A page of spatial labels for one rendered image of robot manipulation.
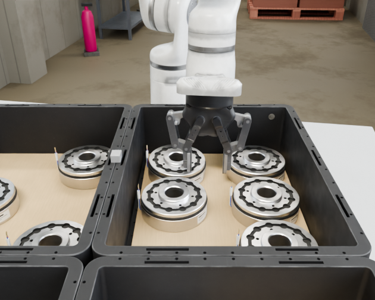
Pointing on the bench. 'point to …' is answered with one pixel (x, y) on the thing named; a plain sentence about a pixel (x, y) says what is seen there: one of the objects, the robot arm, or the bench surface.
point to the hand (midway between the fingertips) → (206, 162)
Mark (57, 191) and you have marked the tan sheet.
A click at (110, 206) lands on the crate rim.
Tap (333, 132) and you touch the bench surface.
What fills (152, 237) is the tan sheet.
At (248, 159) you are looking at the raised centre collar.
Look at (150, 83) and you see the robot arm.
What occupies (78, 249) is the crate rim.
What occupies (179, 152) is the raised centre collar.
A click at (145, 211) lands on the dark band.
